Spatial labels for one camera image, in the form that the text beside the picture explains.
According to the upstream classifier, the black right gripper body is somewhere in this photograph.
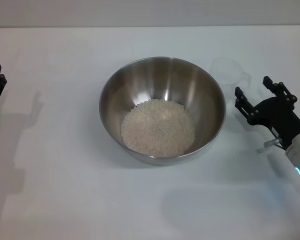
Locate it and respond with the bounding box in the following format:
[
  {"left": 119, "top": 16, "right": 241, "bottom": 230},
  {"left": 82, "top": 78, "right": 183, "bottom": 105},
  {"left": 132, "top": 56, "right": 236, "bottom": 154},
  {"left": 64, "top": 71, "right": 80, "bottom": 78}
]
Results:
[{"left": 247, "top": 96, "right": 300, "bottom": 151}]

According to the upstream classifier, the clear plastic measuring cup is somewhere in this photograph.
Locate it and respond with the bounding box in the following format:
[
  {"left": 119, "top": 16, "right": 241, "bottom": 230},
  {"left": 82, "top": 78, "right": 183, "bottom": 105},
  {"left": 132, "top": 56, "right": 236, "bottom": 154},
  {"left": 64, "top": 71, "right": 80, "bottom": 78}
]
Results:
[{"left": 209, "top": 56, "right": 252, "bottom": 94}]

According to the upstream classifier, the stainless steel bowl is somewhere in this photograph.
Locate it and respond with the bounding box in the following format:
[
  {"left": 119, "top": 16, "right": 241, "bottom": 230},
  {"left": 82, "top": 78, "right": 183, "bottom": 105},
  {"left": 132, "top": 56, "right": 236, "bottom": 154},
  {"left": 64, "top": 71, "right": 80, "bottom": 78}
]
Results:
[{"left": 98, "top": 56, "right": 227, "bottom": 166}]

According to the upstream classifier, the white rice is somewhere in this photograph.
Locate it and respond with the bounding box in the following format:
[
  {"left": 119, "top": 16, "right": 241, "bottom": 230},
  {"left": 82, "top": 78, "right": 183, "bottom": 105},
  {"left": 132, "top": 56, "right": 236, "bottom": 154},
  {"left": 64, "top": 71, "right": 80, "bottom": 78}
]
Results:
[{"left": 120, "top": 98, "right": 196, "bottom": 158}]

